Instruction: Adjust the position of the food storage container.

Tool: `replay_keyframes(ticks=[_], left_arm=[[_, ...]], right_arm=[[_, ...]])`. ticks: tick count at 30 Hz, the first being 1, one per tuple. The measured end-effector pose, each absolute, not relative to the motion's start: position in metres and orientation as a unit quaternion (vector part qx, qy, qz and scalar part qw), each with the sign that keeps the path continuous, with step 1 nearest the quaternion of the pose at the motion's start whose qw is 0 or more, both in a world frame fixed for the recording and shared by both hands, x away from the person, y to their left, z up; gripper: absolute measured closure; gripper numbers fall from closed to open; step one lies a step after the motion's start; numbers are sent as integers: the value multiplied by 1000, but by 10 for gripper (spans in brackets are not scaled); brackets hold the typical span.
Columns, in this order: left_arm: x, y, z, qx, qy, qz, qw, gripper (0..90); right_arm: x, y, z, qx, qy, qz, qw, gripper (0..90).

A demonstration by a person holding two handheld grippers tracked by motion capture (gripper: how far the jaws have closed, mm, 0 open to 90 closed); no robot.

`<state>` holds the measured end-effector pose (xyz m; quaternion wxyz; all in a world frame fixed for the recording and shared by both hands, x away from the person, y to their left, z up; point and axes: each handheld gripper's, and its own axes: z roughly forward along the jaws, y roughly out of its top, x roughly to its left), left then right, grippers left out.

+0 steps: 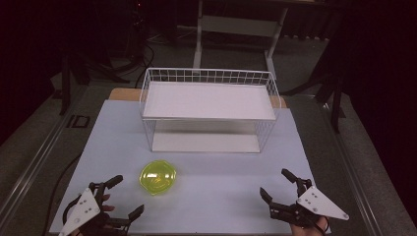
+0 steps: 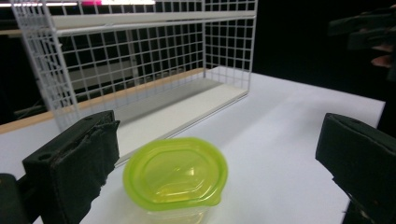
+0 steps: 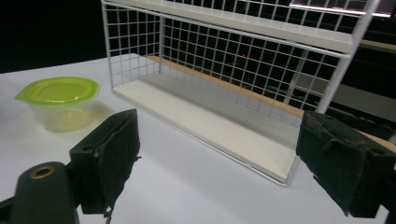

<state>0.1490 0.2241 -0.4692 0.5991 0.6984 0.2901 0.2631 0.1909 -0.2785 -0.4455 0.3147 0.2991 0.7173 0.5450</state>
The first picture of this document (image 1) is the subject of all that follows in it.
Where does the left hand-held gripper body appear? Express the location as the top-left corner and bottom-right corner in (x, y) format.
(58, 181), (132, 236)

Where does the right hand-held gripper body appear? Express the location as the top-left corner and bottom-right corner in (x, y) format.
(269, 178), (350, 229)

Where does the yellow-green translucent bowl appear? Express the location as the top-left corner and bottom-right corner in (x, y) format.
(139, 159), (178, 197)

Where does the white wire shelf rack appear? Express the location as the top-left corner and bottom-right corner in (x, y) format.
(139, 67), (283, 154)

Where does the person's left hand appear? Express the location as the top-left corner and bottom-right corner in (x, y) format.
(99, 194), (116, 214)

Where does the person's right hand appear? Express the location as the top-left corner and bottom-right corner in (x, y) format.
(289, 215), (329, 236)

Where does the black metal stand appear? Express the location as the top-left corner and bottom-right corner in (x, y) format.
(58, 53), (91, 116)
(281, 42), (349, 134)

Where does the black floor cable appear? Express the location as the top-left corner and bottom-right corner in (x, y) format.
(132, 40), (155, 89)
(41, 151), (83, 236)

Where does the metal floor rail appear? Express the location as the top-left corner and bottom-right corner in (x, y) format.
(0, 87), (88, 225)
(316, 96), (386, 236)

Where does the black floor bracket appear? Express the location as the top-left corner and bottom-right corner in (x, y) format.
(66, 114), (91, 129)

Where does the white metal desk frame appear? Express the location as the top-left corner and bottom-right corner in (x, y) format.
(192, 0), (328, 80)

